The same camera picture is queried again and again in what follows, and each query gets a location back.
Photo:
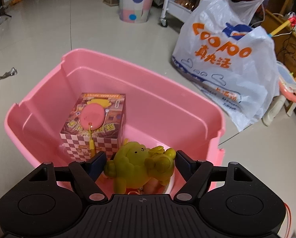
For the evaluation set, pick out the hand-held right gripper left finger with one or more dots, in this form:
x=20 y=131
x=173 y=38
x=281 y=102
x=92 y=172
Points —
x=98 y=164

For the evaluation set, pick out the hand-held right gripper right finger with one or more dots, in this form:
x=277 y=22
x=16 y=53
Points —
x=184 y=164

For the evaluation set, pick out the yellow dog plush toy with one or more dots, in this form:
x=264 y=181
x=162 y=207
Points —
x=135 y=166

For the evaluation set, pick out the pink plastic storage bin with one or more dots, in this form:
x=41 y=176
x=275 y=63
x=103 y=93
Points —
x=148 y=99

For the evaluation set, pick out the checkered toy box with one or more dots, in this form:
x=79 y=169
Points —
x=95 y=126

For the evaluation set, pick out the white plastic shopping bag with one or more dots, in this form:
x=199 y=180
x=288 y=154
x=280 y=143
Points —
x=227 y=62

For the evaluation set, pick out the grey floor scrap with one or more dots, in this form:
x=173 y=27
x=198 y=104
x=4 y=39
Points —
x=7 y=74

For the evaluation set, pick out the pink toy guitar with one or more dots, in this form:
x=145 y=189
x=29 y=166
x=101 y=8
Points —
x=288 y=89

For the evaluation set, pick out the pastel patterned bucket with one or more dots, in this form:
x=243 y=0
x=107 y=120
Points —
x=135 y=3

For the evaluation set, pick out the yellow toy stick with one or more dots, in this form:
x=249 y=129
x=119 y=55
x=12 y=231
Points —
x=284 y=26

